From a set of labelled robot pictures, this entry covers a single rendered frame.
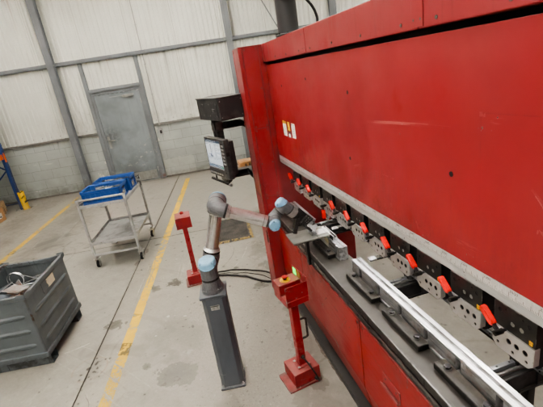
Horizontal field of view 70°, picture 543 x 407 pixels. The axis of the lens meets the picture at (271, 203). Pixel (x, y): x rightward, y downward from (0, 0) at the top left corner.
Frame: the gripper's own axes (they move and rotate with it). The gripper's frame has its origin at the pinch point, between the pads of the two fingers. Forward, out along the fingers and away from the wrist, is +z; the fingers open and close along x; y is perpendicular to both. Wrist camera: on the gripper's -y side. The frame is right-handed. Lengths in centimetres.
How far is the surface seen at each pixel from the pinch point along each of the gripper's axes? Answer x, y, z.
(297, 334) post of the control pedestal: -20, -61, 30
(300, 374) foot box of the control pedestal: -27, -81, 48
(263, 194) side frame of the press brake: 85, -6, -15
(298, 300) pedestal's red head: -27.2, -38.7, 7.8
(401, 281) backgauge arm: -62, 13, 30
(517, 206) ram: -156, 49, -45
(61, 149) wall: 755, -253, -225
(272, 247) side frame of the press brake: 85, -40, 25
